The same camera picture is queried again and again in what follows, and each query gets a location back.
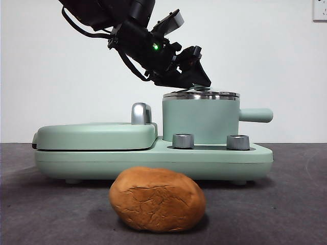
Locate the white wall socket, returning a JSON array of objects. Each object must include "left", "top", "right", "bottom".
[{"left": 313, "top": 0, "right": 327, "bottom": 21}]

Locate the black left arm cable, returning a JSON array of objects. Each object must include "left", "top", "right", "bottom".
[{"left": 61, "top": 6, "right": 154, "bottom": 82}]

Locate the mint green griddle cover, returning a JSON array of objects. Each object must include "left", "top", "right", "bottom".
[{"left": 32, "top": 122, "right": 159, "bottom": 151}]

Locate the brown potato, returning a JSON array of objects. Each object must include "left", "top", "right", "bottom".
[{"left": 109, "top": 166, "right": 206, "bottom": 233}]

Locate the mint green pot with handle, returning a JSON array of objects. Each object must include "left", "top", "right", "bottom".
[{"left": 162, "top": 98, "right": 274, "bottom": 145}]

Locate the mint green breakfast machine base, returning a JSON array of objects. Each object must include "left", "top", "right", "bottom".
[{"left": 34, "top": 136, "right": 273, "bottom": 185}]

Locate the glass lid with green knob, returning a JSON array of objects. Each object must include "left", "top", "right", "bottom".
[{"left": 163, "top": 85, "right": 240, "bottom": 101}]

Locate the silver control knob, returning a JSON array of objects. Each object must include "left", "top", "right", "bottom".
[
  {"left": 226, "top": 134, "right": 250, "bottom": 151},
  {"left": 172, "top": 133, "right": 195, "bottom": 149}
]

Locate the chrome griddle cover handle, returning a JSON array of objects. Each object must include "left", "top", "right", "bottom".
[{"left": 131, "top": 102, "right": 153, "bottom": 126}]

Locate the pale grey left wrist camera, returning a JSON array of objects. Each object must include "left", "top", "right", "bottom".
[{"left": 150, "top": 9, "right": 185, "bottom": 38}]

